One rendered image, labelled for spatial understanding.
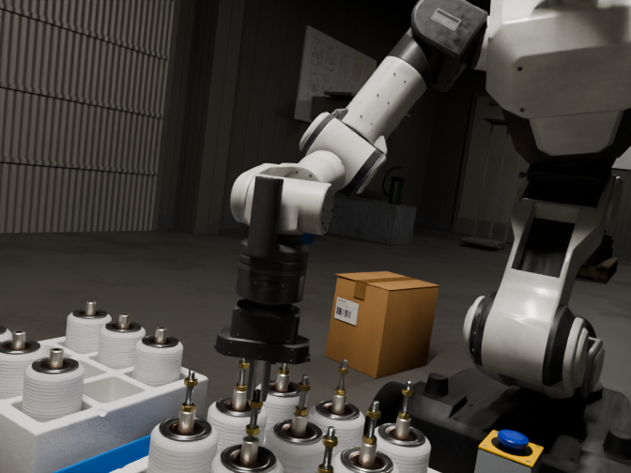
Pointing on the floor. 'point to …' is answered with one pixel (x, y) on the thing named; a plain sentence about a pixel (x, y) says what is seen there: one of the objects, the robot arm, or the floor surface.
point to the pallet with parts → (600, 262)
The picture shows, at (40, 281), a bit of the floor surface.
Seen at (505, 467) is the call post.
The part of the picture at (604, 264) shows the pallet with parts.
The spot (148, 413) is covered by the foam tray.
